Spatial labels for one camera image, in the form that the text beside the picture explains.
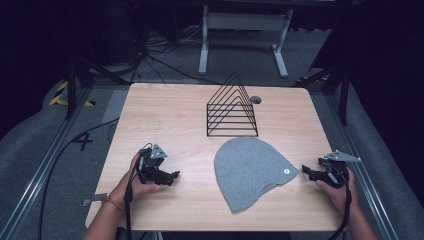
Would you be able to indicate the person's right hand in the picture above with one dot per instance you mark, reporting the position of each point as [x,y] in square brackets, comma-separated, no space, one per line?
[338,196]

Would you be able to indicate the gray tape piece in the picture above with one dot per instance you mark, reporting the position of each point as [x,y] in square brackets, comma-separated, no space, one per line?
[95,199]

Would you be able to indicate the person's left hand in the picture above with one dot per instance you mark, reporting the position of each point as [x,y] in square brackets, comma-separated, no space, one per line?
[141,188]

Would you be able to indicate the gray knit beanie hat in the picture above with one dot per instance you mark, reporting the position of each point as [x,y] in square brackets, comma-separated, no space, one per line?
[248,170]

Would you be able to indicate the black metal stand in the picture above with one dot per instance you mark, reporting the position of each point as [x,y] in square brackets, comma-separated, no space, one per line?
[343,90]
[71,86]

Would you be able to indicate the white metal desk frame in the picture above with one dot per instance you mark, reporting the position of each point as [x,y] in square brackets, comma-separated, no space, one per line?
[245,21]

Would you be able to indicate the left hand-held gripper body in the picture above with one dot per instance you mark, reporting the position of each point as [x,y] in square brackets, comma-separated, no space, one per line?
[154,163]

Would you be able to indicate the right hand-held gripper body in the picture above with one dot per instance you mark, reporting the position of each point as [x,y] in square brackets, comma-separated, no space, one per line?
[335,168]

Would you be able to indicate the aluminium floor rail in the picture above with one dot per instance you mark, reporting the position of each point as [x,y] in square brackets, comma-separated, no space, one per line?
[36,176]
[363,180]

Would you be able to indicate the yellow black floor tape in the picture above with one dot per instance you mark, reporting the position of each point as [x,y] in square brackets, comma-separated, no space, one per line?
[57,99]

